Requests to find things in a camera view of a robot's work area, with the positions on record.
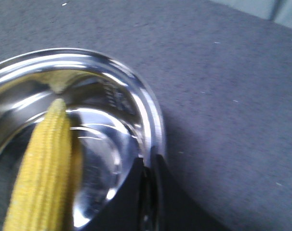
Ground yellow corn cob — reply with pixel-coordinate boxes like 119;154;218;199
2;99;81;231

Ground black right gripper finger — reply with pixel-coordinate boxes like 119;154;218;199
83;154;228;231

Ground pale green electric cooking pot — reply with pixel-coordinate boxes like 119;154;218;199
0;48;166;231

